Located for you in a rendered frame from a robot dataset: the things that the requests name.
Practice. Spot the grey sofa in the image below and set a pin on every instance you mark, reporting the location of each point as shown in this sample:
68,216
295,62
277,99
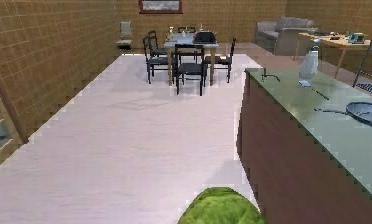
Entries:
282,33

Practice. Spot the grey frying pan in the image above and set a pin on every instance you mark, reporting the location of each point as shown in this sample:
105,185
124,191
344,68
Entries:
362,112

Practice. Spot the grey wall shelf unit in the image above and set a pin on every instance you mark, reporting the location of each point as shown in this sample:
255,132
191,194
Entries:
125,35

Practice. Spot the black counter faucet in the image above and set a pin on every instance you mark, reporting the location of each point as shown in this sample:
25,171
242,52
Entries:
269,76

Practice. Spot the red framed wall picture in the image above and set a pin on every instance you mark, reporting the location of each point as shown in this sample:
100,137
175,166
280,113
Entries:
160,6

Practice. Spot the brown kitchen counter green top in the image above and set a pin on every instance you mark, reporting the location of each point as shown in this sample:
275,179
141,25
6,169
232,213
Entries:
304,143

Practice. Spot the white spray bottle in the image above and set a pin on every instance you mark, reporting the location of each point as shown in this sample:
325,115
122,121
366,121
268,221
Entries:
309,61

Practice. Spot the wooden dining table grey top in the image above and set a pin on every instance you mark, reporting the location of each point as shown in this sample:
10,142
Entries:
189,45

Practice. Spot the glass door wooden cabinet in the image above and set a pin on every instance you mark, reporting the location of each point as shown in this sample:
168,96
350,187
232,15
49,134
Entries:
2,130

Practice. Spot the black dining chair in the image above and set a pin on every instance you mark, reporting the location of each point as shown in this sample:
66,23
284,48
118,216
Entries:
154,43
190,68
155,61
224,60
186,29

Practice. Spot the light wooden side table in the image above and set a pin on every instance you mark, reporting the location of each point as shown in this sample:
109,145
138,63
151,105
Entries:
339,45

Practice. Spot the black basket on table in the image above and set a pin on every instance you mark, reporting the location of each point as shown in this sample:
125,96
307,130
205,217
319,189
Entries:
204,37

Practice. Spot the teal box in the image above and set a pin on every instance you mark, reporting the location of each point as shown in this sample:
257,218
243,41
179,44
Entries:
356,37

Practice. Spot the green lettuce head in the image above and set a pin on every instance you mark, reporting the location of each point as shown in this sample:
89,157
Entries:
220,208

